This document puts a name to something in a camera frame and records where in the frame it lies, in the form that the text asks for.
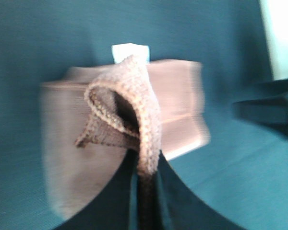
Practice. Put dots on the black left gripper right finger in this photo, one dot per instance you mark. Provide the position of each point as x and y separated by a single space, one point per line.
178 208

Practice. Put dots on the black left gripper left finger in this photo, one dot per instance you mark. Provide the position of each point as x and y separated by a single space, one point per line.
116 206

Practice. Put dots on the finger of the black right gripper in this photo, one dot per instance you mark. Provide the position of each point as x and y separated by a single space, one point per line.
270 111

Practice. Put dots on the brown microfibre towel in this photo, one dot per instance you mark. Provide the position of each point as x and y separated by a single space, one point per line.
95 114

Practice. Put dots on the black table cloth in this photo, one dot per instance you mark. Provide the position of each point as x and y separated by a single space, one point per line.
242 173

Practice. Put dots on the white plastic bin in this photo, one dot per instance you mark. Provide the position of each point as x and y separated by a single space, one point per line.
275 19

